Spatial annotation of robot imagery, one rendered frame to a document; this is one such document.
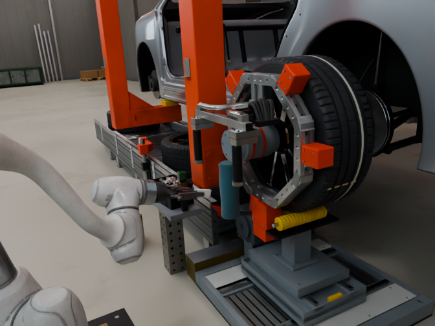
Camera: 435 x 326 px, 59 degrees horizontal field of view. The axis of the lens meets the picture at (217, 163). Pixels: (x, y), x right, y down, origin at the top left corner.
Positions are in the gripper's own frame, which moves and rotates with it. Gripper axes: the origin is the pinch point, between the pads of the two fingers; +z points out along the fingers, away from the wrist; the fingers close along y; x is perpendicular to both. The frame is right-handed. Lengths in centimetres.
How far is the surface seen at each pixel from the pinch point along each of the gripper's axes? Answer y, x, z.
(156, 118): 234, -10, 83
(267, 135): -2.3, -25.2, 24.6
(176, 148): 142, 5, 61
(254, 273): 14, 44, 47
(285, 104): -14.4, -38.3, 19.8
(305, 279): -13, 35, 53
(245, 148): -1.6, -19.0, 15.1
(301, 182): -23.1, -11.5, 27.2
